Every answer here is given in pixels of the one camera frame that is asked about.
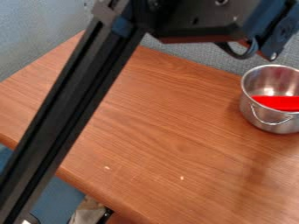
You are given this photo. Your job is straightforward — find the red plastic block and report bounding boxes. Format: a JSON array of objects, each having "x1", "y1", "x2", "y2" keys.
[{"x1": 252, "y1": 95, "x2": 299, "y2": 112}]

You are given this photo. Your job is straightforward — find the crumpled beige cloth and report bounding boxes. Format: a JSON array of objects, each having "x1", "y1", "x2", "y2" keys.
[{"x1": 68, "y1": 196, "x2": 107, "y2": 224}]

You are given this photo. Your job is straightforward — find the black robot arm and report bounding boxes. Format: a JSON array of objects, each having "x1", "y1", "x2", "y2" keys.
[{"x1": 0, "y1": 0, "x2": 299, "y2": 224}]

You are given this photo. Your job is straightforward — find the metal pot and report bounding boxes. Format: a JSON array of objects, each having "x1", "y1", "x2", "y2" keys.
[{"x1": 239, "y1": 65, "x2": 299, "y2": 134}]

